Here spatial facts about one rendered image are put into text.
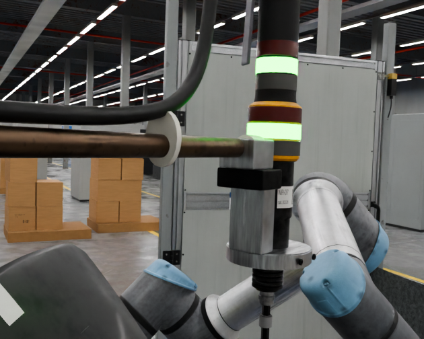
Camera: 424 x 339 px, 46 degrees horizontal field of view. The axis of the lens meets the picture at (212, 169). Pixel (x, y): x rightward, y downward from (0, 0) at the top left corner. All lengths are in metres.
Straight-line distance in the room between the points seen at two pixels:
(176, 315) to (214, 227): 1.22
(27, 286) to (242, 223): 0.16
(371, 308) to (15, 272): 0.42
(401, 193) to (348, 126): 7.95
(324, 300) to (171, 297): 0.55
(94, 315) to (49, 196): 7.54
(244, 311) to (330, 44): 6.45
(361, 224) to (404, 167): 9.47
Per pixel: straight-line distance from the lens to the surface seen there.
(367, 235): 1.02
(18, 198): 7.87
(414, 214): 10.33
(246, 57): 0.40
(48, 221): 7.98
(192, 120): 2.25
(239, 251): 0.39
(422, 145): 10.20
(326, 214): 0.81
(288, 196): 0.40
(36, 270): 0.38
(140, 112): 0.28
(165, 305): 1.13
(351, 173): 2.64
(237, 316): 1.13
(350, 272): 0.63
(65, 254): 0.42
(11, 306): 0.35
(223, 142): 0.34
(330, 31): 7.42
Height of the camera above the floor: 1.55
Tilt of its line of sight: 3 degrees down
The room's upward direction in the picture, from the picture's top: 2 degrees clockwise
